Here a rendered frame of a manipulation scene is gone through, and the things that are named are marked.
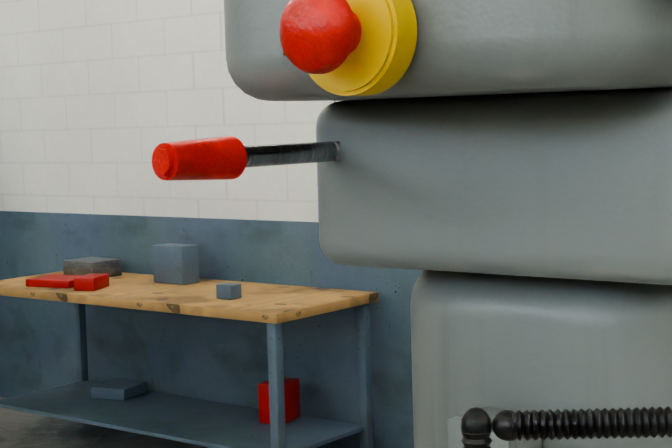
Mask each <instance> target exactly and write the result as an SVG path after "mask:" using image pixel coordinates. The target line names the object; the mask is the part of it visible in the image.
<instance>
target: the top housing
mask: <svg viewBox="0 0 672 448"><path fill-rule="evenodd" d="M289 1H290V0H224V23H225V52H226V62H227V68H228V72H229V74H230V76H231V78H232V79H233V81H234V83H235V84H236V85H237V86H238V87H239V88H240V89H241V90H242V91H243V92H244V93H245V94H247V95H249V96H252V97H254V98H256V99H258V100H266V101H350V100H375V99H400V98H424V97H449V96H474V95H499V94H524V93H549V92H573V91H598V90H623V89H648V88H672V0H411V2H412V4H413V7H414V11H415V15H416V20H417V42H416V48H415V52H414V55H413V58H412V60H411V63H410V65H409V67H408V69H407V70H406V72H405V73H404V75H403V76H402V77H401V78H400V80H399V81H398V82H397V83H396V84H394V85H393V86H392V87H390V88H389V89H387V90H386V91H384V92H381V93H379V94H375V95H368V96H342V95H336V94H333V93H330V92H328V91H326V90H324V89H323V88H321V87H320V86H319V85H317V84H316V83H315V81H314V80H313V79H312V78H311V77H310V75H309V74H308V73H306V72H303V71H301V70H300V69H298V68H297V67H296V66H295V65H294V64H293V63H292V62H291V61H290V60H289V59H288V58H287V56H284V55H283V48H282V45H281V42H280V34H279V27H280V20H281V16H282V13H283V11H284V9H285V7H286V5H287V3H288V2H289Z"/></svg>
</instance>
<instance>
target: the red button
mask: <svg viewBox="0 0 672 448"><path fill-rule="evenodd" d="M279 34H280V42H281V45H282V48H283V51H284V53H285V55H286V56H287V58H288V59H289V60H290V61H291V62H292V63H293V64H294V65H295V66H296V67H297V68H298V69H300V70H301V71H303V72H306V73H310V74H326V73H329V72H332V71H334V70H335V69H337V68H338V67H339V66H340V65H342V64H343V62H344V61H345V60H346V58H347V57H348V55H349V54H350V53H351V52H353V51H354V50H355V49H356V48H357V46H358V44H359V42H360V39H361V34H362V28H361V23H360V20H359V18H358V16H357V15H356V14H355V13H354V12H353V11H352V10H351V8H350V6H349V4H348V2H347V1H346V0H290V1H289V2H288V3H287V5H286V7H285V9H284V11H283V13H282V16H281V20H280V27H279Z"/></svg>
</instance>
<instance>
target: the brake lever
mask: <svg viewBox="0 0 672 448"><path fill-rule="evenodd" d="M340 160H341V154H340V142H339V141H333V142H332V141H327V142H308V143H288V144H269V145H250V146H244V145H243V143H242V142H241V141H240V140H239V139H238V138H236V137H234V136H222V137H213V138H203V139H194V140H185V141H176V142H167V143H161V144H159V145H158V146H157V147H156V148H155V149H154V151H153V154H152V167H153V170H154V173H155V174H156V176H157V177H158V178H160V179H161V180H165V181H171V180H232V179H236V178H238V177H239V176H241V174H242V173H243V172H244V170H245V168H248V167H262V166H276V165H289V164H303V163H317V162H331V161H336V162H338V161H340Z"/></svg>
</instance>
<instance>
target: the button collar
mask: <svg viewBox="0 0 672 448"><path fill-rule="evenodd" d="M346 1H347V2H348V4H349V6H350V8H351V10H352V11H353V12H354V13H355V14H356V15H357V16H358V18H359V20H360V23H361V28H362V34H361V39H360V42H359V44H358V46H357V48H356V49H355V50H354V51H353V52H351V53H350V54H349V55H348V57H347V58H346V60H345V61H344V62H343V64H342V65H340V66H339V67H338V68H337V69H335V70H334V71H332V72H329V73H326V74H310V73H308V74H309V75H310V77H311V78H312V79H313V80H314V81H315V83H316V84H317V85H319V86H320V87H321V88H323V89H324V90H326V91H328V92H330V93H333V94H336V95H342V96H368V95H375V94H379V93H381V92H384V91H386V90H387V89H389V88H390V87H392V86H393V85H394V84H396V83H397V82H398V81H399V80H400V78H401V77H402V76H403V75H404V73H405V72H406V70H407V69H408V67H409V65H410V63H411V60H412V58H413V55H414V52H415V48H416V42H417V20H416V15H415V11H414V7H413V4H412V2H411V0H346Z"/></svg>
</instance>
